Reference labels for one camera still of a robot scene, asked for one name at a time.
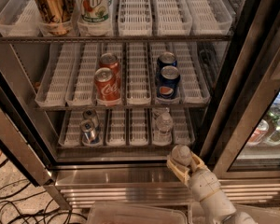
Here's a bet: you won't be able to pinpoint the rear blue pepsi can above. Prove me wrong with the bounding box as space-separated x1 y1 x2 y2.
156 51 177 75

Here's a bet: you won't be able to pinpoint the bottom shelf tray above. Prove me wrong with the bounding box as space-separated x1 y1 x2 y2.
129 109 148 147

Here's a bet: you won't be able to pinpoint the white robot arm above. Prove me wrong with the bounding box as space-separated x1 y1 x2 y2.
167 151 258 224

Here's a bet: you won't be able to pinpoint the rear silver blue can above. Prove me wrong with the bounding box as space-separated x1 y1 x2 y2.
83 109 99 127

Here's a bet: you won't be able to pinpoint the clear plastic bin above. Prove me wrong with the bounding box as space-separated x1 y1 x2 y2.
189 203 280 224
86 202 188 224

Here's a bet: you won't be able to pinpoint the front silver blue can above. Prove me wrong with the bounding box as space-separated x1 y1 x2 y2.
80 119 99 146

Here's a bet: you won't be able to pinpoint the red can behind glass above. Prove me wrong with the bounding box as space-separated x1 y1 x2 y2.
247 119 269 146

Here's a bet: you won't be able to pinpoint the top shelf tray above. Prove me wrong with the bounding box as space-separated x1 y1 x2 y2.
118 0 152 36

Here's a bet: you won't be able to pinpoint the gold tall can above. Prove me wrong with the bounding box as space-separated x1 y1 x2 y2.
35 0 71 35

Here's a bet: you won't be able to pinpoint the red cola can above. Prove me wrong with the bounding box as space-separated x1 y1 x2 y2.
99 52 120 78
94 67 120 105

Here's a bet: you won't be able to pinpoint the rear red cola can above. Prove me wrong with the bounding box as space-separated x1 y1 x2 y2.
99 52 120 78

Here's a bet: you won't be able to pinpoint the left clear plastic bin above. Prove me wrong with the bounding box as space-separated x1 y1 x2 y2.
86 202 188 224

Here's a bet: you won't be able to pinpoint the blue pepsi can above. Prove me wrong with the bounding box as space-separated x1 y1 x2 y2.
157 65 180 99
156 51 177 75

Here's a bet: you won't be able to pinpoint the stainless steel fridge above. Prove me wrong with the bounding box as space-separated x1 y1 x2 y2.
0 0 280 209

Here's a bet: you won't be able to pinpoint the white 7up can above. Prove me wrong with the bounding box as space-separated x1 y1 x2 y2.
77 0 109 23

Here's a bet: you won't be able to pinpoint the clear water bottle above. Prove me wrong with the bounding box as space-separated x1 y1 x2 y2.
153 112 174 146
172 145 192 167
152 107 170 119

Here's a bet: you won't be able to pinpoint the shelf tray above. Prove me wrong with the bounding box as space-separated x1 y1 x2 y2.
126 43 151 105
118 0 152 36
129 109 148 147

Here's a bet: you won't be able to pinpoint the silver blue can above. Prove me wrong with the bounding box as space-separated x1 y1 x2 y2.
80 119 99 146
83 109 99 127

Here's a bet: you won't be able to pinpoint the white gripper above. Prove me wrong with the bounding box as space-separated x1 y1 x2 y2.
167 153 221 202

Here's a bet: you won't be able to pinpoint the black floor cables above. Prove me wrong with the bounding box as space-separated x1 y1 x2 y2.
0 158 88 224

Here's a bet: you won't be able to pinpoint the middle shelf tray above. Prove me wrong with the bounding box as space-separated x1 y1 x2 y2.
126 43 151 105

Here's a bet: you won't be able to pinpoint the front blue pepsi can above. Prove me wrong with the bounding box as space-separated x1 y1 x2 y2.
157 65 180 99

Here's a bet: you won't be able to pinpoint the front red cola can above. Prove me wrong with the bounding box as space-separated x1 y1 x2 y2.
94 67 120 105

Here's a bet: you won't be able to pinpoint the right clear plastic bin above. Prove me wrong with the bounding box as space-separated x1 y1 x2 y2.
189 203 280 224

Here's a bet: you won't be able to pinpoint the green bottle behind glass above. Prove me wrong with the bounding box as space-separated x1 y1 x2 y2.
265 106 280 146

